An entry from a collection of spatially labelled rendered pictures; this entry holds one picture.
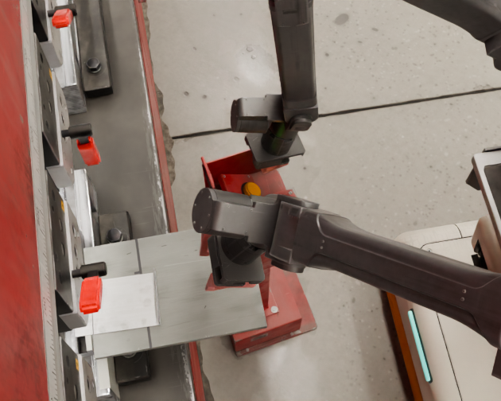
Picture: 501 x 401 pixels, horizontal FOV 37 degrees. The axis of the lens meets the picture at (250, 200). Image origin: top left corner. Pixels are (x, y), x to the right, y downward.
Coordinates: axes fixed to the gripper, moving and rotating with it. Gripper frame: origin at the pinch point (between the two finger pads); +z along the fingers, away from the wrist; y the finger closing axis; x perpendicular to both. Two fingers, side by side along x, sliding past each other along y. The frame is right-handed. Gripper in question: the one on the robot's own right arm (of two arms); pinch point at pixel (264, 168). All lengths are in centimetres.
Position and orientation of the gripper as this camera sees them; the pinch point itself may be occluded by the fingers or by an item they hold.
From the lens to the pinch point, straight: 146.9
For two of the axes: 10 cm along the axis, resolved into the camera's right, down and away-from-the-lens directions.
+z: -2.2, 4.9, 8.4
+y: -9.1, 2.0, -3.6
